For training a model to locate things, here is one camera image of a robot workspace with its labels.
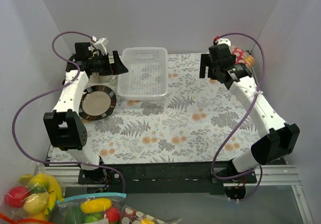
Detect polka dot zip bag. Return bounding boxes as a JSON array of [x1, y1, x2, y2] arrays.
[[229, 45, 255, 68]]

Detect white plastic basket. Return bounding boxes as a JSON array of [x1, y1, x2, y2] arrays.
[[117, 47, 169, 101]]

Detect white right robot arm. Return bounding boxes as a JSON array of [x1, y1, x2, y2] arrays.
[[200, 44, 300, 183]]

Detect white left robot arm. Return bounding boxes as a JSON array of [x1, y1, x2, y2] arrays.
[[43, 38, 128, 184]]

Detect blue zip bag of fruit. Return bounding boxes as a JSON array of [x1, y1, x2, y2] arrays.
[[56, 192, 126, 224]]

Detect bag of yellow fruit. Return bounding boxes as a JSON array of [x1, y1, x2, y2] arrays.
[[1, 163, 65, 223]]

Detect polka dot spare bag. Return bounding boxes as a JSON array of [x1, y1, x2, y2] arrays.
[[119, 205, 182, 224]]

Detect round black rimmed plate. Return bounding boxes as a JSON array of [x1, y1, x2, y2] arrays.
[[79, 85, 117, 121]]

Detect floral table mat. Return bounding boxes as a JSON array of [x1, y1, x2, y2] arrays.
[[47, 52, 281, 165]]

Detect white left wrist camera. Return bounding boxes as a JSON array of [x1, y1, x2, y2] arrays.
[[91, 36, 108, 55]]

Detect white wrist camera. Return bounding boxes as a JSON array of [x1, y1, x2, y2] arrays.
[[91, 36, 108, 55], [213, 36, 231, 47]]

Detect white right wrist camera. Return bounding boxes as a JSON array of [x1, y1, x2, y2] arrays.
[[213, 36, 231, 47]]

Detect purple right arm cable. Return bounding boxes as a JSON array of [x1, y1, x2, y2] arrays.
[[210, 32, 266, 201]]

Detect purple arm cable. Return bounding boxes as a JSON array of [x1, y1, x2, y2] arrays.
[[12, 31, 126, 194], [210, 32, 266, 201]]

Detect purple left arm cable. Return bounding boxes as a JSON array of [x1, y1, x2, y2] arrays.
[[12, 31, 126, 194]]

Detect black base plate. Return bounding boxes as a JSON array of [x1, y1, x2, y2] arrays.
[[77, 162, 258, 196]]

